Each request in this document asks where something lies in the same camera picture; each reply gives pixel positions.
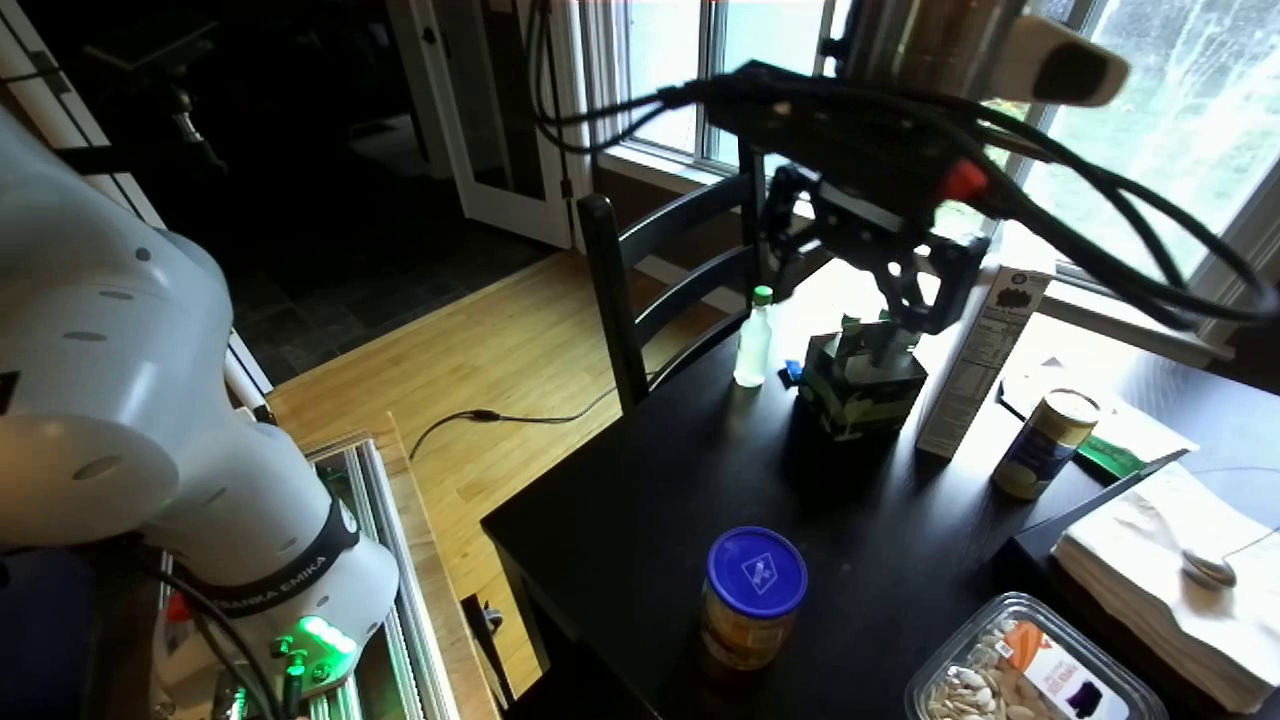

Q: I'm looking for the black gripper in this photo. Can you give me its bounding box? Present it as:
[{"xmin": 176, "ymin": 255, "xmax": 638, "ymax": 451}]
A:
[{"xmin": 756, "ymin": 165, "xmax": 994, "ymax": 339}]

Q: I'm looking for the silver metal spoon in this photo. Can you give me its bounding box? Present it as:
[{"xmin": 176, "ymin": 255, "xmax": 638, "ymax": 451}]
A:
[{"xmin": 1174, "ymin": 524, "xmax": 1280, "ymax": 593}]

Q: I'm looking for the dark box caddy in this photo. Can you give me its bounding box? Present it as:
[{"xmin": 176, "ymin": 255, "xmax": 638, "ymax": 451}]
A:
[{"xmin": 794, "ymin": 316, "xmax": 932, "ymax": 451}]

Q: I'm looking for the small white bottle green cap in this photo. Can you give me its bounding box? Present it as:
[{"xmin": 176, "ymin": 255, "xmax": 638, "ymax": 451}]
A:
[{"xmin": 726, "ymin": 282, "xmax": 780, "ymax": 397}]

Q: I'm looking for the tall white carton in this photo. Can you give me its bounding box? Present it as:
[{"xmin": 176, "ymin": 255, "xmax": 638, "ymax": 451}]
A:
[{"xmin": 912, "ymin": 266, "xmax": 1054, "ymax": 463}]

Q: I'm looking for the black wooden chair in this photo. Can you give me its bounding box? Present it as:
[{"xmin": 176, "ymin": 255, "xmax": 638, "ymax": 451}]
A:
[{"xmin": 570, "ymin": 165, "xmax": 805, "ymax": 415}]

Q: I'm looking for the green white packet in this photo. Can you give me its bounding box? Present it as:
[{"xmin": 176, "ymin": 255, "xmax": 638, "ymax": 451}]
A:
[{"xmin": 1073, "ymin": 431, "xmax": 1152, "ymax": 487}]

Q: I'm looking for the white glass door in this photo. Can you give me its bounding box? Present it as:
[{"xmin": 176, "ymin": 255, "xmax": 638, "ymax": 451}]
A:
[{"xmin": 385, "ymin": 0, "xmax": 595, "ymax": 255}]

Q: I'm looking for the jar with blue lid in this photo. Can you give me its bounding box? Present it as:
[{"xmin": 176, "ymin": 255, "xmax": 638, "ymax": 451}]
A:
[{"xmin": 695, "ymin": 524, "xmax": 810, "ymax": 677}]

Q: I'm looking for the white framed window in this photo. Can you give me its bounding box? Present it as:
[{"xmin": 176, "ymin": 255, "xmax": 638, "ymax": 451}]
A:
[{"xmin": 591, "ymin": 0, "xmax": 1280, "ymax": 326}]

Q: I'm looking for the clear plastic food container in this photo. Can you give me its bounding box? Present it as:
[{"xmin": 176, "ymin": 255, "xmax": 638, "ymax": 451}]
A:
[{"xmin": 898, "ymin": 587, "xmax": 1170, "ymax": 720}]

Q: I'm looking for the white napkin stack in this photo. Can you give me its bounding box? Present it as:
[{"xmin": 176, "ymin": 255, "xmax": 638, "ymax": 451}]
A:
[{"xmin": 1052, "ymin": 458, "xmax": 1280, "ymax": 715}]

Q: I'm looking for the green clamp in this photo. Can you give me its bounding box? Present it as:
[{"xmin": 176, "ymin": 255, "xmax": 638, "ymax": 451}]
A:
[{"xmin": 270, "ymin": 612, "xmax": 362, "ymax": 695}]

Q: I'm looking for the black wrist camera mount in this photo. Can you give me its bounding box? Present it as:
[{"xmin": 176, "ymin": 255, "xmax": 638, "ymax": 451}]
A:
[{"xmin": 684, "ymin": 57, "xmax": 994, "ymax": 206}]

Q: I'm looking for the black floor cable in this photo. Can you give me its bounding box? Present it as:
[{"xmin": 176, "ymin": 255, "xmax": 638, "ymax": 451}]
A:
[{"xmin": 402, "ymin": 404, "xmax": 616, "ymax": 463}]

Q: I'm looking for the aluminium frame stand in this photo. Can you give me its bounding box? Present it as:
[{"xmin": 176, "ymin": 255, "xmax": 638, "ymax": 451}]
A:
[{"xmin": 312, "ymin": 436, "xmax": 462, "ymax": 720}]

